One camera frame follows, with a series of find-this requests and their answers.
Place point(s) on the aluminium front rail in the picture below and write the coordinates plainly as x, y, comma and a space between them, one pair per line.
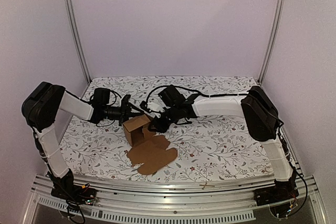
228, 201

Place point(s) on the floral patterned table mat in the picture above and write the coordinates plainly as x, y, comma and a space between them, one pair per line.
213, 148

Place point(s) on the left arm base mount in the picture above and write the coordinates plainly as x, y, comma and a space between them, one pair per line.
81, 195

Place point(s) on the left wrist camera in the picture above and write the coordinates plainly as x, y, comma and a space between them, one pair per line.
124, 103

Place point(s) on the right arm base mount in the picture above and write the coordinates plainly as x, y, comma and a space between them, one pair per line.
281, 191

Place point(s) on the brown cardboard box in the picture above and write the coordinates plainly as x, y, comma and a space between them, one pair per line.
148, 150

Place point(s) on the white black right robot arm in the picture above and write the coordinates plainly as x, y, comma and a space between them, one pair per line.
260, 114

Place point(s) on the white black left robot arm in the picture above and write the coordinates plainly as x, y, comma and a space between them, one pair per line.
41, 108

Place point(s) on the left aluminium frame post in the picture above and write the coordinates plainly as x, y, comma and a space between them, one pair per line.
77, 41

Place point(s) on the right aluminium frame post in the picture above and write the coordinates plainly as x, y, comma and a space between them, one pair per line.
271, 41

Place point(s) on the aluminium frame post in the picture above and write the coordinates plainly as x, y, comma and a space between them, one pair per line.
77, 41
271, 41

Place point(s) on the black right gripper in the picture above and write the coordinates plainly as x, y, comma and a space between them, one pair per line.
160, 121

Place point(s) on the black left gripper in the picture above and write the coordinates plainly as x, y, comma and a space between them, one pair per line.
127, 113

